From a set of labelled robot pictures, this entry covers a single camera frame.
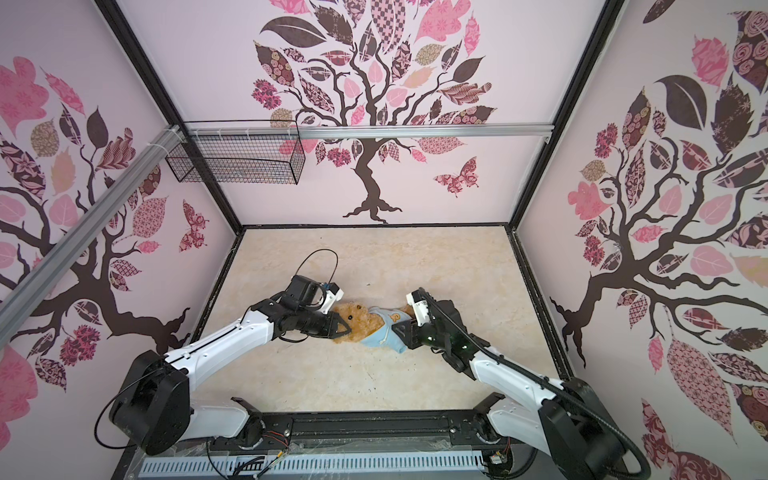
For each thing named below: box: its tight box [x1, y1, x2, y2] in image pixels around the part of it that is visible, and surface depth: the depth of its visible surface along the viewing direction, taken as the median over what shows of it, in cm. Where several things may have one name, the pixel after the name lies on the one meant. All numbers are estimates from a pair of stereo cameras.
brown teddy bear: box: [333, 302, 415, 343], surface depth 82 cm
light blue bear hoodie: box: [362, 306, 412, 354], surface depth 83 cm
